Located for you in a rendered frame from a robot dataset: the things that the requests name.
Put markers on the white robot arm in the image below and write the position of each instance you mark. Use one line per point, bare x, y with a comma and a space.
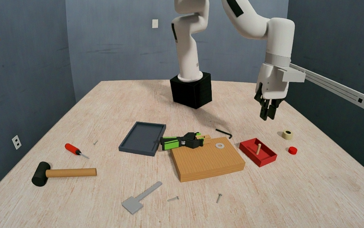
279, 33

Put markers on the red round disc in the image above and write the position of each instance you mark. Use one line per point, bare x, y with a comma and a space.
292, 150

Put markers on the beige cylinder with hole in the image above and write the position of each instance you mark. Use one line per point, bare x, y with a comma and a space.
287, 134

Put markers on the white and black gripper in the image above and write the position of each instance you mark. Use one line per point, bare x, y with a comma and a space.
269, 87

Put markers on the red open tray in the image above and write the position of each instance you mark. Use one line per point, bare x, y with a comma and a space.
265, 156

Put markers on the light brown wooden bench board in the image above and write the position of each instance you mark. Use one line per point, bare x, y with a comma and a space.
206, 161

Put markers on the small light wooden block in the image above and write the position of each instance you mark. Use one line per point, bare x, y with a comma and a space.
207, 138

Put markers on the black spring clamp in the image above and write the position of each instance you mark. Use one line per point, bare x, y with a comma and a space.
187, 140

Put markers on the red-handled screwdriver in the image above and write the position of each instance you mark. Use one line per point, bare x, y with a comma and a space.
74, 150

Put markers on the black-headed mallet with wooden handle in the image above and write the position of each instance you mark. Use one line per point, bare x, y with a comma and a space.
43, 172

